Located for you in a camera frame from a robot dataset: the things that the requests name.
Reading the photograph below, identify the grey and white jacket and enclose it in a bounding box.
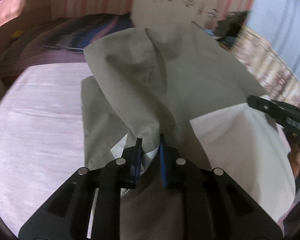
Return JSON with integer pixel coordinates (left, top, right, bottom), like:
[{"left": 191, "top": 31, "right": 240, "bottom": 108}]
[{"left": 81, "top": 25, "right": 295, "bottom": 239}]

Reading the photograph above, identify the dark clothes pile on desk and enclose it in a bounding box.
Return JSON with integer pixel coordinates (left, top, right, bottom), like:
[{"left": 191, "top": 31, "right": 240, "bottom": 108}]
[{"left": 214, "top": 10, "right": 250, "bottom": 37}]

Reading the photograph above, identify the person's right hand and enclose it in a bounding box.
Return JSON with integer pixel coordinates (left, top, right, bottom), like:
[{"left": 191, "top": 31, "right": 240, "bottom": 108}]
[{"left": 287, "top": 133, "right": 300, "bottom": 178}]

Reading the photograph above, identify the right floral blue curtain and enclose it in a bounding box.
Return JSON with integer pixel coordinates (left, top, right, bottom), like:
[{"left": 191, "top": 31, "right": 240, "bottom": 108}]
[{"left": 232, "top": 0, "right": 300, "bottom": 107}]

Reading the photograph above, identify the pink floral bed sheet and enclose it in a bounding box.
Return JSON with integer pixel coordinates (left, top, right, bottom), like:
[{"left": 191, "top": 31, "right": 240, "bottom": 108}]
[{"left": 0, "top": 63, "right": 91, "bottom": 233}]

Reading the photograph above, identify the wooden desk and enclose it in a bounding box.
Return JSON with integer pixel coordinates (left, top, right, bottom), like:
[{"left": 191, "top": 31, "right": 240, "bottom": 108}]
[{"left": 191, "top": 21, "right": 237, "bottom": 51}]

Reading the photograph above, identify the white wardrobe with decals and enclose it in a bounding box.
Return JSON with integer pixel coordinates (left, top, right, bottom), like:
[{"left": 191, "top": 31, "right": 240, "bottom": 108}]
[{"left": 130, "top": 0, "right": 218, "bottom": 28}]

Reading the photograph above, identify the dark striped bed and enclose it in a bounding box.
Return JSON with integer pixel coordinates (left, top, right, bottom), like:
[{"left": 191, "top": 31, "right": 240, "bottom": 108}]
[{"left": 0, "top": 13, "right": 134, "bottom": 86}]

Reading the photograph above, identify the yellow object on bed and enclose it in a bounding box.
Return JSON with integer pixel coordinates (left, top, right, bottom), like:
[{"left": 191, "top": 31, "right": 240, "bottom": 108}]
[{"left": 13, "top": 30, "right": 23, "bottom": 37}]

